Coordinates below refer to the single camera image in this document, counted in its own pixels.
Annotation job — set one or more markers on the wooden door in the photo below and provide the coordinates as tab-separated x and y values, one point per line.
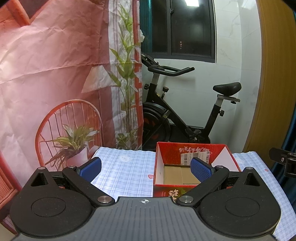
276	97

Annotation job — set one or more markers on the black exercise bike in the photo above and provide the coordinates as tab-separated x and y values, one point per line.
175	111

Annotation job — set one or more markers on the dark window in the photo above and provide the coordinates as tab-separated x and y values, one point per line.
178	29

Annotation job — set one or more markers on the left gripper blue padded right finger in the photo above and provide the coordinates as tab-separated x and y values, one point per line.
210	177

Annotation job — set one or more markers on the pink printed backdrop cloth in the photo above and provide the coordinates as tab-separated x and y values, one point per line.
71	82

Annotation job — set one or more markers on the red strawberry cardboard box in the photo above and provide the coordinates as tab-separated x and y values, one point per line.
179	167

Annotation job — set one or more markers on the blue plaid tablecloth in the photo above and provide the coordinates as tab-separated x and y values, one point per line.
126	173

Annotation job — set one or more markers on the blue curtain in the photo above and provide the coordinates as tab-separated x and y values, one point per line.
283	173

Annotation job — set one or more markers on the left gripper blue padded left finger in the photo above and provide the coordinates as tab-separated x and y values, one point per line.
80	178

